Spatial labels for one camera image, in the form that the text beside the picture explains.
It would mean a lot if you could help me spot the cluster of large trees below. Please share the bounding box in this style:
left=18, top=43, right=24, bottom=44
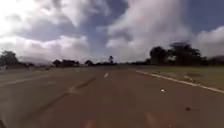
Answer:
left=148, top=40, right=224, bottom=67

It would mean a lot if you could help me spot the distant row of trees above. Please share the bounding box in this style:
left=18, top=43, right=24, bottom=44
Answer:
left=20, top=59, right=152, bottom=68

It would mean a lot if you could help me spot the tall thin tree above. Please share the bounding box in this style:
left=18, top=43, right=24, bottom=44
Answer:
left=107, top=55, right=115, bottom=66

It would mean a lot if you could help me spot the grey-brown asphalt road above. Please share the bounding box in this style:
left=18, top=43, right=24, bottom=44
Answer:
left=0, top=67, right=224, bottom=128

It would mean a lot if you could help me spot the dry grass field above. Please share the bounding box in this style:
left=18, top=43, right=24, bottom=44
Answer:
left=131, top=65, right=224, bottom=92

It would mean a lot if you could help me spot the round dark tree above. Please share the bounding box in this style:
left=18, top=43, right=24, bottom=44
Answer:
left=0, top=49, right=22, bottom=70

